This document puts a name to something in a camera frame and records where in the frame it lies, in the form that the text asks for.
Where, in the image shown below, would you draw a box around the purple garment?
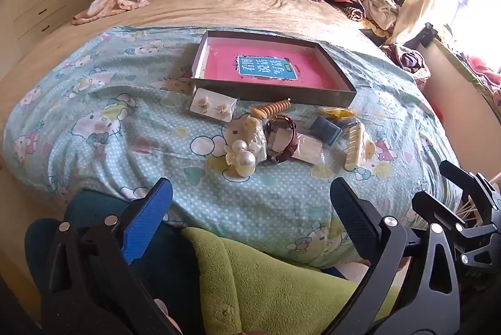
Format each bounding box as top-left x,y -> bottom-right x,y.
381,43 -> 430,78

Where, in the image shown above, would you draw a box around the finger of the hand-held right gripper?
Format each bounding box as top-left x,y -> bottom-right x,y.
413,192 -> 501,275
439,160 -> 501,212

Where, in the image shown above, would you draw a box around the peach garment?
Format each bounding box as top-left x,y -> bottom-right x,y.
71,0 -> 159,26

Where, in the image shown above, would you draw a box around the person's green fleece robe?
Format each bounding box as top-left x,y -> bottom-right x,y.
182,227 -> 404,335

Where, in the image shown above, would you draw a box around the cream hair claw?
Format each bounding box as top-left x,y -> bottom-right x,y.
343,122 -> 367,170

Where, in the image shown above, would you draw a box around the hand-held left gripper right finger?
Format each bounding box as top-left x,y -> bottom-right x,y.
325,176 -> 462,335

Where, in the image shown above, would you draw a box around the cat print blanket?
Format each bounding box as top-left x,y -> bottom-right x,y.
4,26 -> 466,269

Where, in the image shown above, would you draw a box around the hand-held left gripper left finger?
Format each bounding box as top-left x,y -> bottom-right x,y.
41,178 -> 184,335

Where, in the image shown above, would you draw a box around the flower earring card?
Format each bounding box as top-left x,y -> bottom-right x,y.
190,88 -> 238,120

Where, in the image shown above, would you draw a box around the beige spiral hair tie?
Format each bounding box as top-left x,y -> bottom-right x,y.
250,99 -> 292,120

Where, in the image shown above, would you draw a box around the beige bedspread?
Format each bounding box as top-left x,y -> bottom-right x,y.
0,0 -> 392,124

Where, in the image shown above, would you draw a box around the grey cardboard box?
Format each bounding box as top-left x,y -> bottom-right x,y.
190,30 -> 358,108

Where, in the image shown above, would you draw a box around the pink book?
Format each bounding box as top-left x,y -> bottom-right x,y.
201,41 -> 339,90

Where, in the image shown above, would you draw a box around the clear plastic bag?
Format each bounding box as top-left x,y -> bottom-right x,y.
292,133 -> 325,165

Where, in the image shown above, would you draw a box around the clear bangle bag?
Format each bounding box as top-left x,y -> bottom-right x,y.
318,106 -> 358,123

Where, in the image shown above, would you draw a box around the pearl bow hair clip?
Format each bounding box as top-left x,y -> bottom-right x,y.
224,114 -> 267,178

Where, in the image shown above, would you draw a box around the bundle of wooden sticks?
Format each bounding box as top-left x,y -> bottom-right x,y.
460,196 -> 488,224

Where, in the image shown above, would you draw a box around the small blue box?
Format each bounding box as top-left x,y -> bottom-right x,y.
309,116 -> 342,146

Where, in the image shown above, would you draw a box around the black clamp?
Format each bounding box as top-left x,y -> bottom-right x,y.
407,23 -> 439,48

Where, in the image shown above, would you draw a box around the person's teal pants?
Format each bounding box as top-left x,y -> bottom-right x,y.
25,190 -> 204,335

